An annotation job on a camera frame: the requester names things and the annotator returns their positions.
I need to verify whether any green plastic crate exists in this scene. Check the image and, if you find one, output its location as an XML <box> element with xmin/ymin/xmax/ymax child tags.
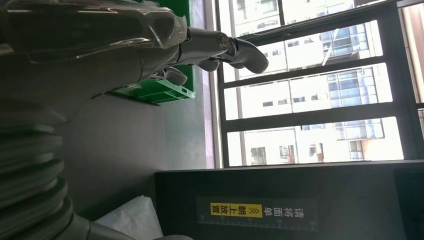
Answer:
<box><xmin>107</xmin><ymin>0</ymin><xmax>197</xmax><ymax>106</ymax></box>

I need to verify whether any dark metal window frame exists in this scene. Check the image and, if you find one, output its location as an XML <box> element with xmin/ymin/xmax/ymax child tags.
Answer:
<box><xmin>211</xmin><ymin>0</ymin><xmax>424</xmax><ymax>169</ymax></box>

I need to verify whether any pale building outside window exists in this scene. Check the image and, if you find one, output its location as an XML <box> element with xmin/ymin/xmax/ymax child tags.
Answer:
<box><xmin>216</xmin><ymin>0</ymin><xmax>424</xmax><ymax>167</ymax></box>

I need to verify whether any black inbound scanner machine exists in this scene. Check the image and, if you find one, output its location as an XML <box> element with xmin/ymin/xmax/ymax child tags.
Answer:
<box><xmin>56</xmin><ymin>94</ymin><xmax>424</xmax><ymax>240</ymax></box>

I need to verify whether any white printed plastic mailer package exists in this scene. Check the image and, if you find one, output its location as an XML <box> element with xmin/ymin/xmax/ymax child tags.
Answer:
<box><xmin>94</xmin><ymin>195</ymin><xmax>165</xmax><ymax>240</ymax></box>

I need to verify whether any black yellow label sticker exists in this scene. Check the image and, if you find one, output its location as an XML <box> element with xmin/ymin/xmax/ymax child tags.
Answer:
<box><xmin>196</xmin><ymin>196</ymin><xmax>320</xmax><ymax>233</ymax></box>

